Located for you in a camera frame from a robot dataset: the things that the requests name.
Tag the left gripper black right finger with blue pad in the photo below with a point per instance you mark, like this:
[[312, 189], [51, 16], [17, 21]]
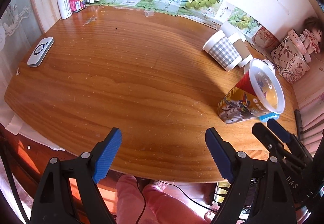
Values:
[[272, 202]]

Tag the translucent printed plastic cup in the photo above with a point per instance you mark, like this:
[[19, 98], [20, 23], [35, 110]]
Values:
[[258, 93]]

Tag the green grape print backsplash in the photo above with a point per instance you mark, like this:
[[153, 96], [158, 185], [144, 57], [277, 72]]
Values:
[[208, 11]]

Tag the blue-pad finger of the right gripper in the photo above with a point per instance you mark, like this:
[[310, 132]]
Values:
[[292, 142]]

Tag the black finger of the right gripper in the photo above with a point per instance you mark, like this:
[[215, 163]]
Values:
[[291, 165]]

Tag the pink trousers leg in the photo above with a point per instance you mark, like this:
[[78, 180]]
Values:
[[150, 204]]

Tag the white plastic bottle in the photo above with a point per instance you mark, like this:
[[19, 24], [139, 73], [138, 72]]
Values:
[[64, 8]]

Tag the panda print paper cup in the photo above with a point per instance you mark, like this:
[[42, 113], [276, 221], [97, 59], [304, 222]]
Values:
[[269, 64]]

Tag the white lace cloth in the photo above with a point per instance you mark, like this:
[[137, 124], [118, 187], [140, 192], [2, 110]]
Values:
[[19, 30]]

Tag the letter print fabric basket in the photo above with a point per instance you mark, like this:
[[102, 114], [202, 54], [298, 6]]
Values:
[[289, 62]]

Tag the white portable wifi router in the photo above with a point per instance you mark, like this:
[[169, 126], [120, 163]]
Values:
[[40, 52]]

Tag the grey checkered paper cup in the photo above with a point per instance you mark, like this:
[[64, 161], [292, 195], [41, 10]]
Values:
[[222, 50]]

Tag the doll in pink dress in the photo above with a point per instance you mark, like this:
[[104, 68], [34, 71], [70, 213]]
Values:
[[312, 35]]

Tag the small clear plastic cap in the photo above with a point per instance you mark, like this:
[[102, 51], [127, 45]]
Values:
[[149, 13]]

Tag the brown sleeve paper cup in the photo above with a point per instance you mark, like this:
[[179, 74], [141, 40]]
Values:
[[237, 39]]

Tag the blue plastic cup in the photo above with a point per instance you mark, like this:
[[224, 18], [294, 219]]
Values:
[[264, 118]]

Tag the white plain paper cup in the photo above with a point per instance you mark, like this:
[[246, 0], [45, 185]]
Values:
[[228, 29]]

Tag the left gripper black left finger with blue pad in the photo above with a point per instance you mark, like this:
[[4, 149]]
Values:
[[53, 201]]

